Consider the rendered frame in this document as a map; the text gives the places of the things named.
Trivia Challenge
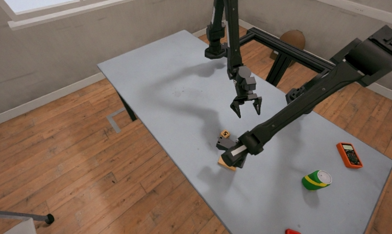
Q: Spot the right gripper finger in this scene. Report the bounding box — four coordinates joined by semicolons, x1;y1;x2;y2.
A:
230;101;241;118
253;98;262;115

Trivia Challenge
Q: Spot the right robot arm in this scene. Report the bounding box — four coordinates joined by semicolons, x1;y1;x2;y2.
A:
206;0;256;96

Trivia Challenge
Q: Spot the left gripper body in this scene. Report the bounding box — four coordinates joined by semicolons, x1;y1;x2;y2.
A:
234;155;247;168

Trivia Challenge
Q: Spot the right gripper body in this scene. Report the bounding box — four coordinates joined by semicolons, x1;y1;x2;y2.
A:
230;93;261;106

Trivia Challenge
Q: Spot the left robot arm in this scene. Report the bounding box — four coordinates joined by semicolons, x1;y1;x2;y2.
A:
216;25;392;167

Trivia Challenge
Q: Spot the green and yellow drink can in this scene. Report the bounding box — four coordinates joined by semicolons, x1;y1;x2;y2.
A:
302;170;332;191

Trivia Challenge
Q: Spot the orange digital multimeter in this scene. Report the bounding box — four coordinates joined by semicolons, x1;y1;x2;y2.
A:
336;142;363;169

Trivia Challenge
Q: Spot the red mint tin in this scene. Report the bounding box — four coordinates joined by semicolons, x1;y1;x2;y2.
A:
285;229;301;234

